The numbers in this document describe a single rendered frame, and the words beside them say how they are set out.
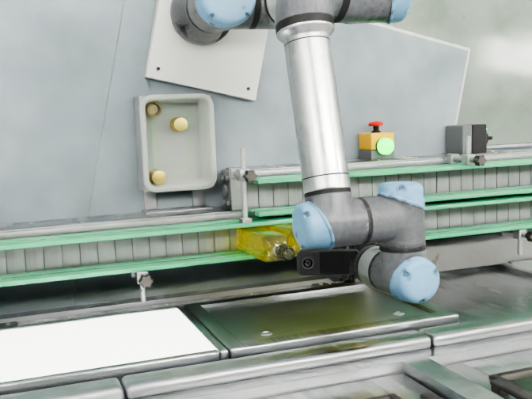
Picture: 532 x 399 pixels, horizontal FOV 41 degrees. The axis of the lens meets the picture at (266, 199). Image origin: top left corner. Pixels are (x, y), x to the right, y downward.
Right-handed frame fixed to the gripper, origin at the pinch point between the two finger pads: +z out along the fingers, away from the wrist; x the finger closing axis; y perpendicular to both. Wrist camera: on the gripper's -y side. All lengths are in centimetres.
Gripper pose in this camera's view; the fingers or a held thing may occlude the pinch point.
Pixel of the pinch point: (317, 249)
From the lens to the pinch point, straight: 144.5
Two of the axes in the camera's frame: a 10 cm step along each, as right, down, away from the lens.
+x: -0.4, -9.9, -1.1
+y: 9.4, -0.7, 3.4
